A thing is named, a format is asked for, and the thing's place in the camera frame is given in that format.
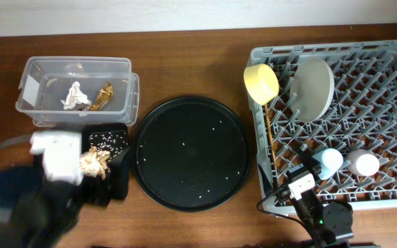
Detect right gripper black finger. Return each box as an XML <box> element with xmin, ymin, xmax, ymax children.
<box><xmin>295</xmin><ymin>147</ymin><xmax>321</xmax><ymax>171</ymax></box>
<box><xmin>257</xmin><ymin>164</ymin><xmax>274</xmax><ymax>195</ymax></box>

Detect blue plastic cup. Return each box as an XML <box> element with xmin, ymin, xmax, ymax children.
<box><xmin>312</xmin><ymin>148</ymin><xmax>343</xmax><ymax>180</ymax></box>

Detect food scraps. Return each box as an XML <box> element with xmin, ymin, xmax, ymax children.
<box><xmin>79</xmin><ymin>146</ymin><xmax>110</xmax><ymax>180</ymax></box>

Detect pink plastic cup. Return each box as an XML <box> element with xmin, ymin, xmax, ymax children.
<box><xmin>346</xmin><ymin>149</ymin><xmax>380</xmax><ymax>176</ymax></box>

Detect wooden chopstick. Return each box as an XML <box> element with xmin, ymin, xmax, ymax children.
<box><xmin>263</xmin><ymin>104</ymin><xmax>277</xmax><ymax>170</ymax></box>

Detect grey round plate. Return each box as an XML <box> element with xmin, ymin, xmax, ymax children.
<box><xmin>289</xmin><ymin>58</ymin><xmax>334</xmax><ymax>123</ymax></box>

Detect yellow bowl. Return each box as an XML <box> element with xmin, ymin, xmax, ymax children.
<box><xmin>243</xmin><ymin>64</ymin><xmax>279</xmax><ymax>105</ymax></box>

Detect gold snack wrapper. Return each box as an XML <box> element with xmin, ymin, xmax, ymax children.
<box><xmin>81</xmin><ymin>81</ymin><xmax>114</xmax><ymax>111</ymax></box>

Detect white tissue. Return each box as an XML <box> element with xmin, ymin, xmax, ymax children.
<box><xmin>61</xmin><ymin>81</ymin><xmax>92</xmax><ymax>110</ymax></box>

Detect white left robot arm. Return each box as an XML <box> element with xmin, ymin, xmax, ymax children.
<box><xmin>0</xmin><ymin>125</ymin><xmax>130</xmax><ymax>247</ymax></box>

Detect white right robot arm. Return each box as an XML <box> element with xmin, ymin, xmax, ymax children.
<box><xmin>256</xmin><ymin>147</ymin><xmax>354</xmax><ymax>247</ymax></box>

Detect grey dishwasher rack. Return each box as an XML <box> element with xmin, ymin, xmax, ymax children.
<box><xmin>247</xmin><ymin>40</ymin><xmax>397</xmax><ymax>215</ymax></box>

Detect black rectangular tray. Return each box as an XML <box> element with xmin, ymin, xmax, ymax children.
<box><xmin>81</xmin><ymin>122</ymin><xmax>130</xmax><ymax>200</ymax></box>

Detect black round tray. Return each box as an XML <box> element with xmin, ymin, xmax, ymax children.
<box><xmin>131</xmin><ymin>96</ymin><xmax>252</xmax><ymax>212</ymax></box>

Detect clear plastic bin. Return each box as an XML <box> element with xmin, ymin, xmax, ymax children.
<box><xmin>15</xmin><ymin>56</ymin><xmax>139</xmax><ymax>127</ymax></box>

